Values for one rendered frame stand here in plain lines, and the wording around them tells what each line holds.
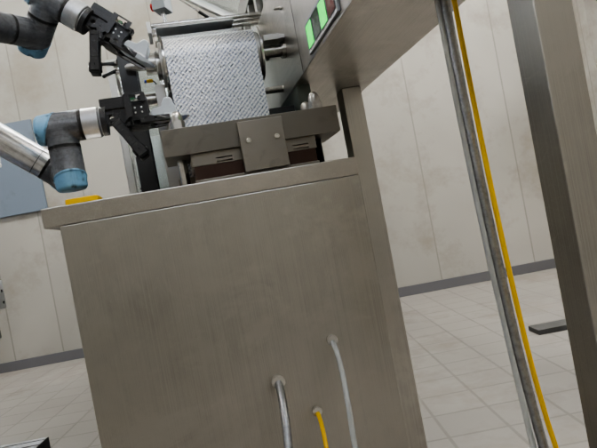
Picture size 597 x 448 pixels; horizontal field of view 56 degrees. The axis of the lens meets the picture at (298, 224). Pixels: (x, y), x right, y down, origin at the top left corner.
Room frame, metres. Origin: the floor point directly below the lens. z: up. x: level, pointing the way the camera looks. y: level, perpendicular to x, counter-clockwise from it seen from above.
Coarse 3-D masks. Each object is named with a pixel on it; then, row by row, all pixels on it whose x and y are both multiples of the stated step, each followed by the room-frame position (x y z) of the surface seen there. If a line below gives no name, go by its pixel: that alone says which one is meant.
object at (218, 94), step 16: (256, 64) 1.46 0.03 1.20; (176, 80) 1.42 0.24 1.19; (192, 80) 1.43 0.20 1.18; (208, 80) 1.44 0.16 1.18; (224, 80) 1.45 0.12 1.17; (240, 80) 1.46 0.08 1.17; (256, 80) 1.46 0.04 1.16; (176, 96) 1.42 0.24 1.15; (192, 96) 1.43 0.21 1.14; (208, 96) 1.44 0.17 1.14; (224, 96) 1.45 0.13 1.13; (240, 96) 1.45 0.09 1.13; (256, 96) 1.46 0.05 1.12; (192, 112) 1.43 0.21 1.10; (208, 112) 1.44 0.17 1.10; (224, 112) 1.44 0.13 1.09; (240, 112) 1.45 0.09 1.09; (256, 112) 1.46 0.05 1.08
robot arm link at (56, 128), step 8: (56, 112) 1.36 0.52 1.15; (64, 112) 1.35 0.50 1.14; (72, 112) 1.35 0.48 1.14; (40, 120) 1.33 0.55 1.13; (48, 120) 1.33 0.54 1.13; (56, 120) 1.34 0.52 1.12; (64, 120) 1.34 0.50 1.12; (72, 120) 1.34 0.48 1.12; (80, 120) 1.35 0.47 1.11; (40, 128) 1.33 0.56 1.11; (48, 128) 1.33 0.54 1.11; (56, 128) 1.33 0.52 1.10; (64, 128) 1.34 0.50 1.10; (72, 128) 1.34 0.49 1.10; (80, 128) 1.35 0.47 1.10; (40, 136) 1.33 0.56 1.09; (48, 136) 1.34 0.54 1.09; (56, 136) 1.33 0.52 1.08; (64, 136) 1.34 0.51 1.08; (72, 136) 1.35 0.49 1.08; (80, 136) 1.36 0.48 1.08; (40, 144) 1.35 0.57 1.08; (48, 144) 1.34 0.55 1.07; (56, 144) 1.33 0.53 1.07
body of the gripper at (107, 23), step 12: (84, 12) 1.44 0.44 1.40; (96, 12) 1.46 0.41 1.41; (108, 12) 1.46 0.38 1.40; (84, 24) 1.45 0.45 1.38; (96, 24) 1.46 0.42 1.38; (108, 24) 1.45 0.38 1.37; (120, 24) 1.45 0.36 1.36; (108, 36) 1.45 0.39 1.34; (120, 36) 1.46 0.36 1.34; (108, 48) 1.48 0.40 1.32
